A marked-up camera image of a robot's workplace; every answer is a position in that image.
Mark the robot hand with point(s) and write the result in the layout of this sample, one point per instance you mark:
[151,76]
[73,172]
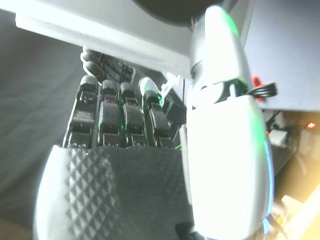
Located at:
[150,187]

